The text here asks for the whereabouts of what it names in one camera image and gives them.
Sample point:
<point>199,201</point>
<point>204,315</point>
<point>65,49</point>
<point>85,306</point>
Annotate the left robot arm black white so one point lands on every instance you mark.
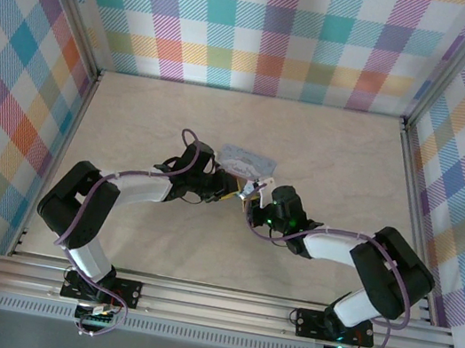
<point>86,211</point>

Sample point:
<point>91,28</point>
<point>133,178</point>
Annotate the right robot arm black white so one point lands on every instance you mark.
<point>382,268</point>

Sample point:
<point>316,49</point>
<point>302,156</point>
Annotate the long aluminium base rail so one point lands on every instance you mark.
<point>214,303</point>

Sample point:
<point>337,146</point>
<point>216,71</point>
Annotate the aluminium side rail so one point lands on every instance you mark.
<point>62,153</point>
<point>416,206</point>

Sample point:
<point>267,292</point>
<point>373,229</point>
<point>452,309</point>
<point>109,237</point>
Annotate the aluminium frame post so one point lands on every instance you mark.
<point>454,64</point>
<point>73,6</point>

